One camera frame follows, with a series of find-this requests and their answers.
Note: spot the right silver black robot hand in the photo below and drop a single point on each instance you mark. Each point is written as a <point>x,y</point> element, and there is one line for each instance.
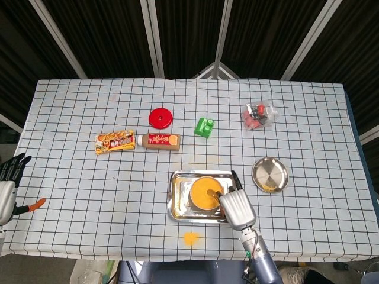
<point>238,210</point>

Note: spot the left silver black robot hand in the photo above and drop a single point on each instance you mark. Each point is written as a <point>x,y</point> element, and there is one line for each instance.
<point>6,201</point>

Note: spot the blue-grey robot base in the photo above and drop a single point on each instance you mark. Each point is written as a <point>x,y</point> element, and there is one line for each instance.
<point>183,273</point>

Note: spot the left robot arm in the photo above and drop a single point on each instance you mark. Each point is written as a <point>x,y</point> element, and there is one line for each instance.
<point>1,232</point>

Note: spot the bowl of orange powder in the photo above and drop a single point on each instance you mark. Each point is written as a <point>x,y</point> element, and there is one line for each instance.
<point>192,205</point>

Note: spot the round steel plate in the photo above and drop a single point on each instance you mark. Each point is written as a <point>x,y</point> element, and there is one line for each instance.
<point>269,174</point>

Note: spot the orange powder pile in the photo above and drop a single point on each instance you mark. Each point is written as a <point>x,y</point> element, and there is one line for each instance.
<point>191,238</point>

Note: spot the red round lid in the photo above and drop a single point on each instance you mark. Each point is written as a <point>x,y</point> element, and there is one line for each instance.
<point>164,121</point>

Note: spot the rectangular steel tray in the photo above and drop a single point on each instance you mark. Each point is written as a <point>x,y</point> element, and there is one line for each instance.
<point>177,207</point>

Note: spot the white checkered tablecloth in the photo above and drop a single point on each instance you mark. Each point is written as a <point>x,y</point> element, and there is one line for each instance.
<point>89,192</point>

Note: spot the green toy block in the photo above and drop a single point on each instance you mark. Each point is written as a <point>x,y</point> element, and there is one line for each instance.
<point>202,131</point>

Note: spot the grey sneaker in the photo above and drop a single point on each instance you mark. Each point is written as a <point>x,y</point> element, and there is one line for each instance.
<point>296,275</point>

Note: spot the clear bag of red items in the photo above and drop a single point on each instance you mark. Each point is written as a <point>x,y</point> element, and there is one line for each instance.
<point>257,116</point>

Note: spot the brown bottle with red label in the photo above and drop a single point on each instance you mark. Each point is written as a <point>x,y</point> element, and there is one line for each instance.
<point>160,142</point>

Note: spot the clear plastic container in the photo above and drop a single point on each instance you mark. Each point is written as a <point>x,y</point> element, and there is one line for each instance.
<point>89,273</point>

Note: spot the yellow snack packet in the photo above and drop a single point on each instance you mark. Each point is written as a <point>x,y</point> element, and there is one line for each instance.
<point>114,143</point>

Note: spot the black folding screen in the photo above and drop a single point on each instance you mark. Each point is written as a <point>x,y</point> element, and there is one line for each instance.
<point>112,35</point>

